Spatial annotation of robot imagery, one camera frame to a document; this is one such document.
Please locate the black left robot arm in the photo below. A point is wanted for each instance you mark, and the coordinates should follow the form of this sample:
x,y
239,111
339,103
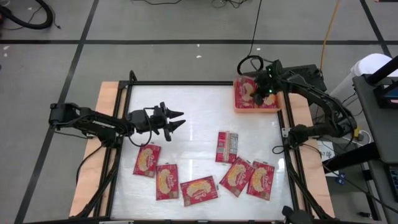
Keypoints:
x,y
93,123

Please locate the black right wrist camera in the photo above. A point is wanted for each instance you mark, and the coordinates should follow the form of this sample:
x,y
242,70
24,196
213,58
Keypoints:
x,y
275,67

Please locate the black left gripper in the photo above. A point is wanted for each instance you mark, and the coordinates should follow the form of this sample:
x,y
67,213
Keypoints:
x,y
160,119

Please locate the black metal table frame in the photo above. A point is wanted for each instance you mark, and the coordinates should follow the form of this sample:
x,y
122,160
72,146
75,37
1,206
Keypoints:
x,y
186,83

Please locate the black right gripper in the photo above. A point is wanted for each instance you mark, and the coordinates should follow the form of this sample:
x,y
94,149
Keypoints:
x,y
267,85

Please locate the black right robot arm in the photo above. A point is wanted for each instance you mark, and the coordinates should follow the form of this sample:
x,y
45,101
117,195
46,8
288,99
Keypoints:
x,y
323,99

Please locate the yellow plug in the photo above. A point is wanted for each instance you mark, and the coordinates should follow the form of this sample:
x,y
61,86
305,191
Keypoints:
x,y
357,132

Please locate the white bin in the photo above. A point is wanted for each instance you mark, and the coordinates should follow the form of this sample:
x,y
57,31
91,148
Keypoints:
x,y
370,65

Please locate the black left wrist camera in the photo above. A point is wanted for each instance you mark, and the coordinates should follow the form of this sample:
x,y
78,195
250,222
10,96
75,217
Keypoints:
x,y
138,119

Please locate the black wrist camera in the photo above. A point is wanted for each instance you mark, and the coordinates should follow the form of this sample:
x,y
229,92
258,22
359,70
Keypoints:
x,y
275,67
138,119

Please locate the white paper sheet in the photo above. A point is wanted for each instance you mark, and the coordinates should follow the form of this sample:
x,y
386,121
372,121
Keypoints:
x,y
326,154

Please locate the dark grey cart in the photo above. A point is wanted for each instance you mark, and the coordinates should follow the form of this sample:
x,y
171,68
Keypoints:
x,y
382,124

